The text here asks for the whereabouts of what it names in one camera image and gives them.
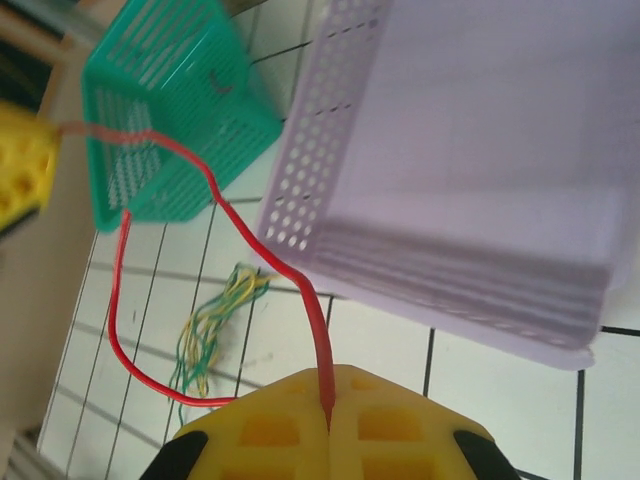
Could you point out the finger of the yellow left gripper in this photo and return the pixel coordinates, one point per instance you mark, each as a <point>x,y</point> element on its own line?
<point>25,165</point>

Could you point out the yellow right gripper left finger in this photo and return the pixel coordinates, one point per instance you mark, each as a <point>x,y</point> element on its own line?
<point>270,440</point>

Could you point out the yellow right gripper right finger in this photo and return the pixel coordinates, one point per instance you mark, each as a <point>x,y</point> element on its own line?
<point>400,440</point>

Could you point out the teal slotted plastic basket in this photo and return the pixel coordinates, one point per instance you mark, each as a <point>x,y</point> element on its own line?
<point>175,40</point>

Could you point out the lilac perforated plastic basket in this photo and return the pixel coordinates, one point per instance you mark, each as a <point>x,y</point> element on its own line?
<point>450,150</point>

